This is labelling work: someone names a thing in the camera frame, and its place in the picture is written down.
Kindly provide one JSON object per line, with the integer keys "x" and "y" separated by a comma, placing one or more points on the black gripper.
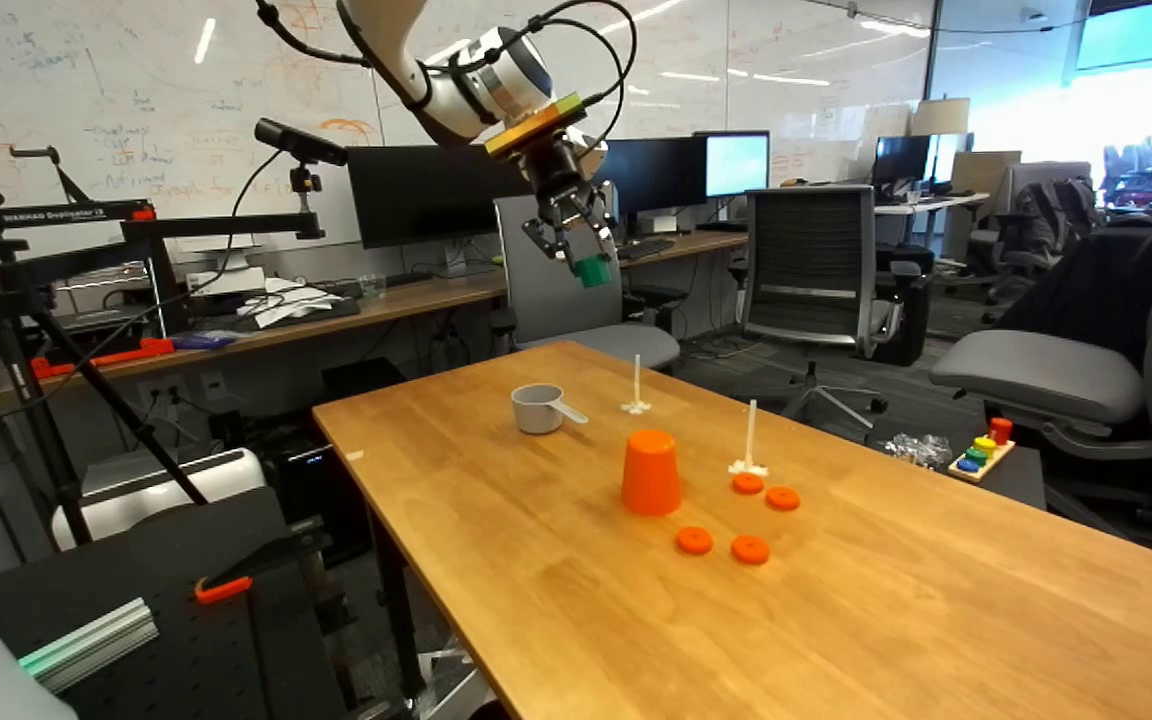
{"x": 560, "y": 181}

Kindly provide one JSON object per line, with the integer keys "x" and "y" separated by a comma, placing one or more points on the green cylinder block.
{"x": 588, "y": 273}

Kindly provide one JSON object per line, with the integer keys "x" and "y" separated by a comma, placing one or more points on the orange plastic cup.
{"x": 655, "y": 474}

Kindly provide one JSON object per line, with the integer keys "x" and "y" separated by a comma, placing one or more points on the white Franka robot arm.
{"x": 396, "y": 41}

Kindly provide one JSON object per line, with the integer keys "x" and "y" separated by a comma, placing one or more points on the grey measuring cup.
{"x": 538, "y": 410}

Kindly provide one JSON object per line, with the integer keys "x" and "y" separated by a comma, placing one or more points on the light grey office chair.
{"x": 560, "y": 314}

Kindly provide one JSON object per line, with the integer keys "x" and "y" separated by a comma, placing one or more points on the black desktop monitor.
{"x": 648, "y": 173}

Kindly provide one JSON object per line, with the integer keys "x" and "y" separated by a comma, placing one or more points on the wooden monitor desk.
{"x": 681, "y": 250}

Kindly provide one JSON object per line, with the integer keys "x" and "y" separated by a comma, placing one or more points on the large black monitor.
{"x": 422, "y": 203}

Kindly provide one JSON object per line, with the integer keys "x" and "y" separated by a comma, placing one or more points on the white peg on base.
{"x": 635, "y": 388}
{"x": 749, "y": 445}

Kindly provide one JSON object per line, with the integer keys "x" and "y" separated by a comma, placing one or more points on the monitor with lit screen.
{"x": 739, "y": 160}

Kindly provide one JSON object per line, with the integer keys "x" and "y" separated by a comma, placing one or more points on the black mesh office chair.
{"x": 808, "y": 260}

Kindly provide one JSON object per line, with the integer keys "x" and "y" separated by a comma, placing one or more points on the long wooden desk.
{"x": 339, "y": 314}

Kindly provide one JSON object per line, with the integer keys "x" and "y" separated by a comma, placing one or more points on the white papers pile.
{"x": 278, "y": 305}

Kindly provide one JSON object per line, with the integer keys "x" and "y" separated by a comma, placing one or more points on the small dark monitor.
{"x": 896, "y": 160}

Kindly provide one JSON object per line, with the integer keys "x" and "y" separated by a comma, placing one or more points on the white-topped office desk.
{"x": 928, "y": 207}

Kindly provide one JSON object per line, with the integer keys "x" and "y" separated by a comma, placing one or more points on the clear plastic bag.
{"x": 917, "y": 449}

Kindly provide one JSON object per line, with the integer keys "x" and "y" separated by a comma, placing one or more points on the beige monitor back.
{"x": 987, "y": 173}

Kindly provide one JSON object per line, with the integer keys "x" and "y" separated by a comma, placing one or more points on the black office chairs cluster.
{"x": 1037, "y": 227}

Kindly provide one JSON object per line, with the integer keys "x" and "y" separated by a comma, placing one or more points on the colourful wooden stacking toy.
{"x": 981, "y": 453}

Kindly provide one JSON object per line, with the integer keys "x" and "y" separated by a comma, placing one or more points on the grey padded office chair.
{"x": 1040, "y": 373}

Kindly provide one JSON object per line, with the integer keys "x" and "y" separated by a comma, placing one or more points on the orange clamp bar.
{"x": 103, "y": 356}

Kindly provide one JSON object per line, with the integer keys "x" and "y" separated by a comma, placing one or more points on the black low side table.
{"x": 1002, "y": 487}

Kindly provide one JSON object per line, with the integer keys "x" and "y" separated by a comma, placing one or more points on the black tripod with boom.
{"x": 57, "y": 219}

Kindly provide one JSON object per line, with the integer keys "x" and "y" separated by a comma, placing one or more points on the black equipment case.
{"x": 202, "y": 643}

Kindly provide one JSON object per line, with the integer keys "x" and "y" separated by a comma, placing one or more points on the silver metal bar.
{"x": 88, "y": 647}

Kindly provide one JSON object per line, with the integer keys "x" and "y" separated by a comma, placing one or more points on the wooden wrist mount plate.
{"x": 538, "y": 120}

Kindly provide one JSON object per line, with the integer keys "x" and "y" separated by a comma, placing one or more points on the black stereo camera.
{"x": 296, "y": 141}

